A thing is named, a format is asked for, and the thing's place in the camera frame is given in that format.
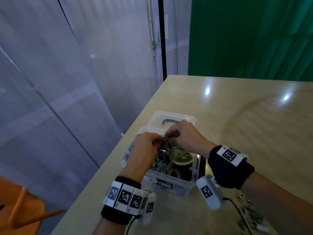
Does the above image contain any person's right hand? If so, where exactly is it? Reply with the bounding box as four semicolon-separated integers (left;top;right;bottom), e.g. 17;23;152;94
164;120;218;160

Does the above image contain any person's left hand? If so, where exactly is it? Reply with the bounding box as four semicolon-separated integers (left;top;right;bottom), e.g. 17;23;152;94
120;132;164;183

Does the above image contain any small clear tape roll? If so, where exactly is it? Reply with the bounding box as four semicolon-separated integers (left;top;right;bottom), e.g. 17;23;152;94
169;166;187;180

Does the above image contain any transparent storage box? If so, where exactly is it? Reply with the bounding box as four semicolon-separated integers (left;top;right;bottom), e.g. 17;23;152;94
121;126;207;197

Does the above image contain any pile of metal staple strips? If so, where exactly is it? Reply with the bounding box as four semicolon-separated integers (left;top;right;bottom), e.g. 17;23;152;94
236;191;272;235

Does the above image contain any person's right forearm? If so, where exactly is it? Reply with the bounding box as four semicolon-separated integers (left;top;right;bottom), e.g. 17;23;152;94
241;173;313;235

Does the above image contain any transparent box lid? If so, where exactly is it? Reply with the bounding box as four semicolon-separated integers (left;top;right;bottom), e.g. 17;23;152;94
147;110;197;129

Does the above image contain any black marker wristband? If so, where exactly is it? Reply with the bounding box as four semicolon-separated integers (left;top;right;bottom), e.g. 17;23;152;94
101;176;150;225
208;145;255;189

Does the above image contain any green curtain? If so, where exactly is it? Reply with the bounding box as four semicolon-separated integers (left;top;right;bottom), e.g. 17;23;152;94
188;0;313;82

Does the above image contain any orange chair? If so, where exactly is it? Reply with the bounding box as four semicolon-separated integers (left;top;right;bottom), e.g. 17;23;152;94
0;176;64;235

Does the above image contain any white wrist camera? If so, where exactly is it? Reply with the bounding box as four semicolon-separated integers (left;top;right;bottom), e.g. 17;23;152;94
196;175;225;211
138;192;157;225

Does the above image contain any black camera cable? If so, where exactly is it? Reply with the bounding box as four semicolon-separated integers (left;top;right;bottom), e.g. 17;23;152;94
222;197;255;235
125;218;139;235

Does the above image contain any black window post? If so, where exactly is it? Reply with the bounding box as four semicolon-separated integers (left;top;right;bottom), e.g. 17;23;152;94
157;0;167;80

